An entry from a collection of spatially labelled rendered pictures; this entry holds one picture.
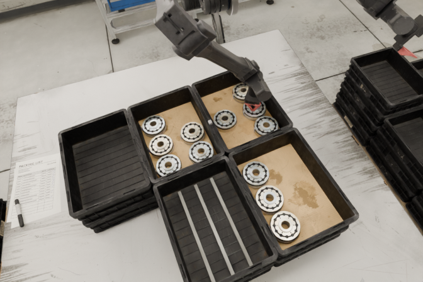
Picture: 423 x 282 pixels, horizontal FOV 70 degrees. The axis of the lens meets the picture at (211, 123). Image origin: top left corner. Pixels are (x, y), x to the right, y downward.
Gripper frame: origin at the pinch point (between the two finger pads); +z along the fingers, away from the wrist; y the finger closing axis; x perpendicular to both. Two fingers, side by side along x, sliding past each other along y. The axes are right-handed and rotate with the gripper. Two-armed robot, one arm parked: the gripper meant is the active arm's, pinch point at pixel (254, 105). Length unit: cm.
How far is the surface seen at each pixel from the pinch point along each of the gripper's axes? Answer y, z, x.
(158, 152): -34.0, 0.8, 31.6
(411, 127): 48, 51, -84
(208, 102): -1.2, 4.0, 22.0
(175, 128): -19.2, 3.8, 30.8
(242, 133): -13.2, 4.2, 1.8
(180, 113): -10.7, 3.8, 31.9
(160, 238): -63, 17, 21
